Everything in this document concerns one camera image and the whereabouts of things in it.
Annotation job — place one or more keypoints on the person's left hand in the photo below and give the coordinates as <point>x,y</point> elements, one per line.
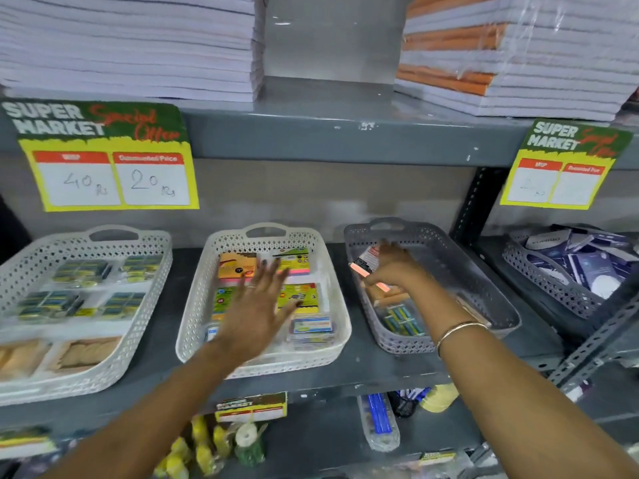
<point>249,324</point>

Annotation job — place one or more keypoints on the person's right hand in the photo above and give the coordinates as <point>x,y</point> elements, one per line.
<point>402,271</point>

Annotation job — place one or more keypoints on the person's right fingers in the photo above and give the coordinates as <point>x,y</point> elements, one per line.
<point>387,259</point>

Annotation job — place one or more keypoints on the person's left thumb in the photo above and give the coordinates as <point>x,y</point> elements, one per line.
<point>290,310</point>

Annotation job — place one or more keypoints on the white and red small packet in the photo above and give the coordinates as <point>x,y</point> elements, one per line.
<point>367,261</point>

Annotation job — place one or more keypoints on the person's right forearm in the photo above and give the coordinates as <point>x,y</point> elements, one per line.
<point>509,394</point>

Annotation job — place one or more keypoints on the person's left forearm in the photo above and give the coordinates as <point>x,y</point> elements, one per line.
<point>149,424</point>

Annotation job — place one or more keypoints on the clear box with blue label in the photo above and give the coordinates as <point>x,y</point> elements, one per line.
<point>312,329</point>

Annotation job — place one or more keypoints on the brown packet in grey basket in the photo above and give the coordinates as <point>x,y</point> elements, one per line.
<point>387,295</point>

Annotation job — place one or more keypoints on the green pink sticky note pack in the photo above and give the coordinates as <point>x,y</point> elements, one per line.
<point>294,261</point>

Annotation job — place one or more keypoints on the grey perforated plastic basket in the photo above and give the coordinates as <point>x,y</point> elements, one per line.
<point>449,264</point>

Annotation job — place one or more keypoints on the green blue boxes clear pack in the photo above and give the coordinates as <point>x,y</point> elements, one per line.
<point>402,321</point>

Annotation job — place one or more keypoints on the orange sticky note pack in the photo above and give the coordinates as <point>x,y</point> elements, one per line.
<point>234,266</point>

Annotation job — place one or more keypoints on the thin gold bangle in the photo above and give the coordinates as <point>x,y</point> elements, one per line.
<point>457,332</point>

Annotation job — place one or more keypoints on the tiny yellow green shelf label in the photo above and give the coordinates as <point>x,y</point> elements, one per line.
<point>252,408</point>

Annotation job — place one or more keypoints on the white tape roll pack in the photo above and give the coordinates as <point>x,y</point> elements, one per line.
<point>247,438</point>

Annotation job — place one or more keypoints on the clear pack of blue pens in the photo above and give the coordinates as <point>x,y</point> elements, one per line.
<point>379,419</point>

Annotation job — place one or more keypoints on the grey basket with blue packets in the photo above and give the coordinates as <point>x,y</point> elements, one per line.
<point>529,264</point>

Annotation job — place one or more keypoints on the grey metal shelving rack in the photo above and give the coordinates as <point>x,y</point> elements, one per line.
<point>324,129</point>

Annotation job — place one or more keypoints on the large white perforated plastic basket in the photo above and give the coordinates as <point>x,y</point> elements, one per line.
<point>149,274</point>

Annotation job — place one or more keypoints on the black bundle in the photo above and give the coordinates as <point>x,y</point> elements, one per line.
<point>402,406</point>

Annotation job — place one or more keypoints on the pale yellow roll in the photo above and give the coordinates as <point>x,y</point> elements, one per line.
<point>439,398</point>

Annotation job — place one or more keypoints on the green blue box pack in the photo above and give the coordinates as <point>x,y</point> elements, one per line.
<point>142,269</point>
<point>122,305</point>
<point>50,305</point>
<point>82,272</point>

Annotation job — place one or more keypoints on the pack of yellow items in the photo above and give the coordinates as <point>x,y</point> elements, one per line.
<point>207,443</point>

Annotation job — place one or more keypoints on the yellow items bag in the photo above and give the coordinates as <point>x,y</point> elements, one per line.
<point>174,461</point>

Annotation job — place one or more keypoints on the small yellow green price sign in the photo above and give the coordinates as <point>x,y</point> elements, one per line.
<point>559,164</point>

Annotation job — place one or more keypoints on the pile of dark blue packets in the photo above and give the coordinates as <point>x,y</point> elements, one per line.
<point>589,269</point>

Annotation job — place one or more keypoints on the brown flat packet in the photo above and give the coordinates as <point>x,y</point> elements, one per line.
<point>22,359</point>
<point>85,354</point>

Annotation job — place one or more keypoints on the grey slotted angle rack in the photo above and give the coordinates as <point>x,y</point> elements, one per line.
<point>599,334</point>

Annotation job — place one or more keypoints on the stack of white orange notebooks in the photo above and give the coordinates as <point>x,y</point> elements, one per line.
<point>524,54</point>

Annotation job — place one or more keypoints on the large yellow green price sign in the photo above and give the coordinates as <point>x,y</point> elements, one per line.
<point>100,144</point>

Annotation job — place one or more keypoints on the green white shelf label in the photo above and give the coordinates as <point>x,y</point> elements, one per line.
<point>25,438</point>

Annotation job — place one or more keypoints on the stack of white paper reams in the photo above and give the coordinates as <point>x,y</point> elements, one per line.
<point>125,44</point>

